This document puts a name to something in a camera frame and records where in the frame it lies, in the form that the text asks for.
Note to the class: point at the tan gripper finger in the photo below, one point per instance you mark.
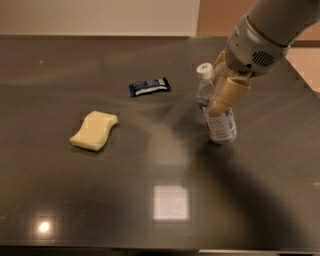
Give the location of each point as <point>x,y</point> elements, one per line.
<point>227,93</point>
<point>220,62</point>

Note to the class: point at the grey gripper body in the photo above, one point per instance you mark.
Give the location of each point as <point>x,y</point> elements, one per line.
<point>250,47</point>

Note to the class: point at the clear plastic water bottle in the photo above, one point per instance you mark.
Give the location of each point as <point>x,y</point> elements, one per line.
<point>221,125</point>

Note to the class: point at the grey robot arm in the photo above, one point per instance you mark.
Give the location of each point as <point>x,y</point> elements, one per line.
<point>281,21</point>

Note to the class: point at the dark blue snack bar wrapper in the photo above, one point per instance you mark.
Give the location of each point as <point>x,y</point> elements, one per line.
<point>149,87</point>

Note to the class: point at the yellow sponge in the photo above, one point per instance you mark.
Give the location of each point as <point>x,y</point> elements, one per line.
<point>94,131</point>

